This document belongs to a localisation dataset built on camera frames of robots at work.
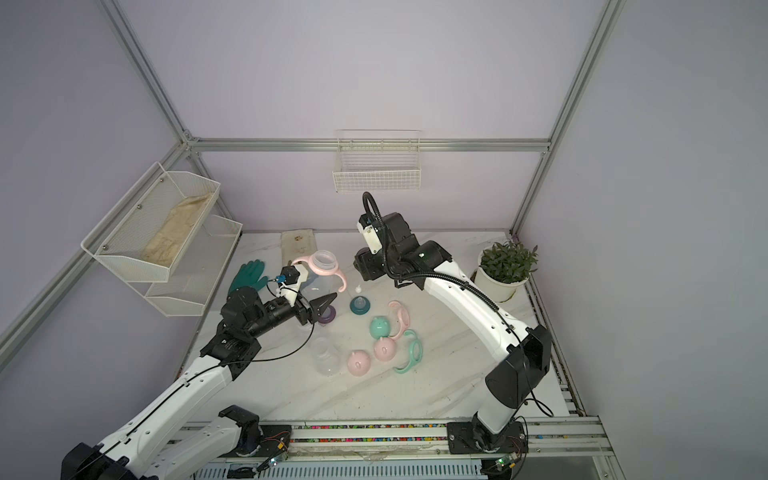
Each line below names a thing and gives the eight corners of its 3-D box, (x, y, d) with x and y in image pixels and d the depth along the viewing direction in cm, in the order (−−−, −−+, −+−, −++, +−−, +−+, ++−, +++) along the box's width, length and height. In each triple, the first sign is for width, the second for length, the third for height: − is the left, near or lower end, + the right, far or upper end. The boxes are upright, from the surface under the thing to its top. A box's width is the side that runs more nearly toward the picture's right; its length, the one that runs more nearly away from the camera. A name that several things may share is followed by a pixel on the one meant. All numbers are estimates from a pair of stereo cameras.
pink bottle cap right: (374, 361, 88) (373, 355, 85) (374, 344, 92) (374, 337, 88) (396, 361, 88) (396, 355, 85) (396, 344, 92) (396, 337, 88)
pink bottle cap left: (348, 376, 86) (346, 370, 82) (350, 356, 89) (348, 350, 86) (369, 376, 86) (368, 371, 82) (370, 356, 89) (370, 350, 86)
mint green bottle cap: (369, 339, 93) (369, 333, 90) (370, 322, 97) (370, 316, 94) (390, 339, 93) (390, 333, 90) (390, 322, 97) (390, 316, 94)
